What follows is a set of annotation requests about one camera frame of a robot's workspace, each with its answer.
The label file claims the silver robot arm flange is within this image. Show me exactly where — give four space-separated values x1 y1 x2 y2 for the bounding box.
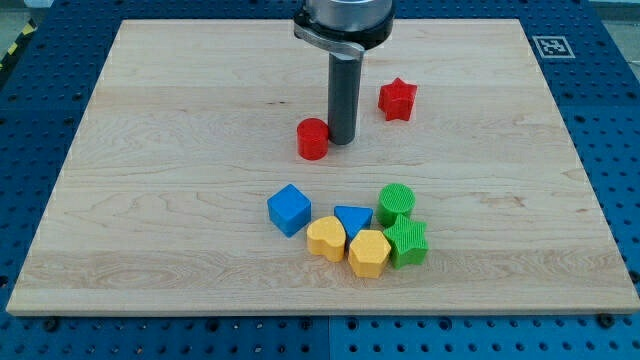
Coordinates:
293 0 395 61

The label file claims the red star block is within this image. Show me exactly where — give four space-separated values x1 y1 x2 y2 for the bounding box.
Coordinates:
378 78 418 121

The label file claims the green star block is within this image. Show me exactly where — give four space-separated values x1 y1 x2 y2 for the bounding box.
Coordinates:
383 214 429 269

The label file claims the blue cube block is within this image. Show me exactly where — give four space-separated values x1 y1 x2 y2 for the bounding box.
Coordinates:
267 184 312 238

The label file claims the red cylinder block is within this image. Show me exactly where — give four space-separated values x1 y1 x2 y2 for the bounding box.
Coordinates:
297 118 329 160

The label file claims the blue triangle block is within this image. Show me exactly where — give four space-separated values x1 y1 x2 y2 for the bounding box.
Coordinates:
334 205 373 243

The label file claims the yellow heart block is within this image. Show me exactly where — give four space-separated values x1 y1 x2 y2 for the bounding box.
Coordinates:
306 216 346 262

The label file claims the green cylinder block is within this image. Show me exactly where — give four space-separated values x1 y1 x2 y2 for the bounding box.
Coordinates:
376 183 416 228

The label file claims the yellow hexagon block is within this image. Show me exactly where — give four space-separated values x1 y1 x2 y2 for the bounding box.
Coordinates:
348 230 391 279

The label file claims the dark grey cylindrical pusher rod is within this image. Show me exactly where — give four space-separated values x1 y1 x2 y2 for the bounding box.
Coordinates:
327 53 362 145

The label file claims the light wooden board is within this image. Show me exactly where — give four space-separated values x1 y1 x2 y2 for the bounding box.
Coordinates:
7 19 639 316

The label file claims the white fiducial marker tag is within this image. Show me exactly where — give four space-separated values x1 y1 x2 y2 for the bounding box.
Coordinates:
532 35 575 59

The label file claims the yellow black hazard tape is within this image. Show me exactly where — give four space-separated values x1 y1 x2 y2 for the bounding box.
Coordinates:
1 18 38 73

